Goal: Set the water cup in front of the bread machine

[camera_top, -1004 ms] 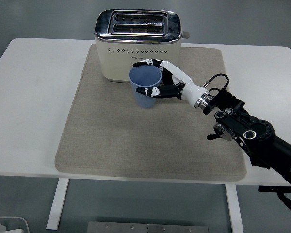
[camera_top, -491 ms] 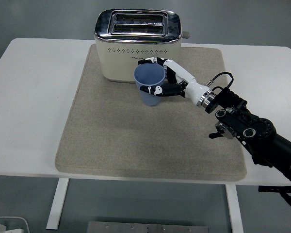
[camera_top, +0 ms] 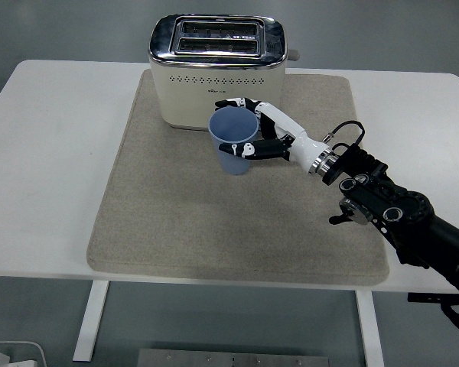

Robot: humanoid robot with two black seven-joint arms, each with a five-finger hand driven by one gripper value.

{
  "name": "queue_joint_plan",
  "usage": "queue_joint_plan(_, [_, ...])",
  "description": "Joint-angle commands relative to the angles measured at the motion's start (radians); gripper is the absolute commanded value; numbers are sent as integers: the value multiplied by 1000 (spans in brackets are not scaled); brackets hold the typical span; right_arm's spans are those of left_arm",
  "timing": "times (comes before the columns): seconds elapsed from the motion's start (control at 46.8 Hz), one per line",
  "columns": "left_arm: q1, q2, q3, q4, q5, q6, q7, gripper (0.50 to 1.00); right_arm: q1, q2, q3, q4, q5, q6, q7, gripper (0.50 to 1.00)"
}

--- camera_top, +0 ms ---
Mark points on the cream and chrome toaster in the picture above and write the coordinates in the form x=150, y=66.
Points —
x=199, y=99

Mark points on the black table control panel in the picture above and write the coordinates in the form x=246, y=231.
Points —
x=424, y=297

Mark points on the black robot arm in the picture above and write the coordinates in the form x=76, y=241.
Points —
x=409, y=214

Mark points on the beige felt mat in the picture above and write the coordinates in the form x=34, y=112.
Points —
x=222, y=221

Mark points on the blue plastic cup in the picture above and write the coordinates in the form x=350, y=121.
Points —
x=233, y=164

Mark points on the white table leg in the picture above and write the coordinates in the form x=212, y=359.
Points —
x=90, y=325
x=371, y=332

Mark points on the white plastic bin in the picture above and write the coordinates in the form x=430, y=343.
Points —
x=27, y=349

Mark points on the grey metal plate with screws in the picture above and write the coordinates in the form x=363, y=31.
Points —
x=233, y=359

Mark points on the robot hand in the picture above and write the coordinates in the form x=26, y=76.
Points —
x=304, y=149

